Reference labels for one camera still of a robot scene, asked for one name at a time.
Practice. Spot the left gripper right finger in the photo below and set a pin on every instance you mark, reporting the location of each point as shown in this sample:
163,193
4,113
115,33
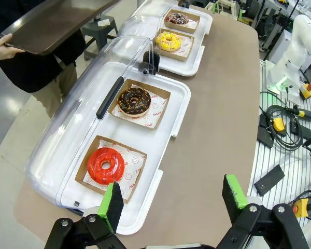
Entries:
233,197

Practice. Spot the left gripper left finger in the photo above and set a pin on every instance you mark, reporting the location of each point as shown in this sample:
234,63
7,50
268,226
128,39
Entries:
111,205

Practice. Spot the brown cardboard donut tray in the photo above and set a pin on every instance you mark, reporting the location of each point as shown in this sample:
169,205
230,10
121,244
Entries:
185,55
80,179
194,19
166,94

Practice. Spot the white printed paper liner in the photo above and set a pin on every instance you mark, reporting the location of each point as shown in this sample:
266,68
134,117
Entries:
155,116
193,24
133,160
186,46

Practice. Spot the yellow sprinkled donut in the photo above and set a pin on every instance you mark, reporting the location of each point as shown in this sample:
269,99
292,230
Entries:
163,42

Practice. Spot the brown serving tray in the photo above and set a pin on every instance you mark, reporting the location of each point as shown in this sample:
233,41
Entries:
57,23

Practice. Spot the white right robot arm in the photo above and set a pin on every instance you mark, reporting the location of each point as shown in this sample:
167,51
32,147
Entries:
300,39

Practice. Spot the red glazed donut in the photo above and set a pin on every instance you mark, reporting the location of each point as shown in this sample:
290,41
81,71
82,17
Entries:
96,166

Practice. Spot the chocolate donut orange sprinkles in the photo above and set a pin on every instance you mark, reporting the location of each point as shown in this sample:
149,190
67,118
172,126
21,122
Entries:
127,102

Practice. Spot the person in black shirt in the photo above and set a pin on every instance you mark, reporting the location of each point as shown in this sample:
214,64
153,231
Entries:
41,72

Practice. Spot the chocolate donut rainbow sprinkles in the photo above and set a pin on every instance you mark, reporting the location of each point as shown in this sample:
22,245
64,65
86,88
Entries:
175,16

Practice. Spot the person's right hand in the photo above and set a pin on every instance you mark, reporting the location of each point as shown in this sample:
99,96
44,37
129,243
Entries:
3,52

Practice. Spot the flat black pad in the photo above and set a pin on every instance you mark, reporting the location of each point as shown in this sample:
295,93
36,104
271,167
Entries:
269,180

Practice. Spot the yellow emergency stop box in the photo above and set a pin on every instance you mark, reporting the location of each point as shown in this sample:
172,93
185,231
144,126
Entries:
307,90
300,208

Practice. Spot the black rectangular block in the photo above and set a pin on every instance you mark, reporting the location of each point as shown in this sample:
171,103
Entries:
265,135
302,132

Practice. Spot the white display case base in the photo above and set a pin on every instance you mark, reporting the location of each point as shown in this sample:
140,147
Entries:
200,46
160,145

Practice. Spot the clear display case lid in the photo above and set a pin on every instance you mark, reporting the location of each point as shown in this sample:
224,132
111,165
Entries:
67,103
142,18

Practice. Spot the yellow black handheld controller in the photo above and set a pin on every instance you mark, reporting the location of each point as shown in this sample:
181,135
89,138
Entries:
307,114

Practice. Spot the grey metal stool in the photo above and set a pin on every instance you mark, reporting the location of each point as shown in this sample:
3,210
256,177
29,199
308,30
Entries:
98,32

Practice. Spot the ribbed aluminium base plate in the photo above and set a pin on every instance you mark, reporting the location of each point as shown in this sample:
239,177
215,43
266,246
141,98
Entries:
274,155

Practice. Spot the yellow pendant switch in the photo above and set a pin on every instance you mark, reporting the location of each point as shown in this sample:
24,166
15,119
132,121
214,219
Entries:
279,125

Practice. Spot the metal frame equipment rack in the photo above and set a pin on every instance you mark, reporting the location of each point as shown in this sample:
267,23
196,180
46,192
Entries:
264,20

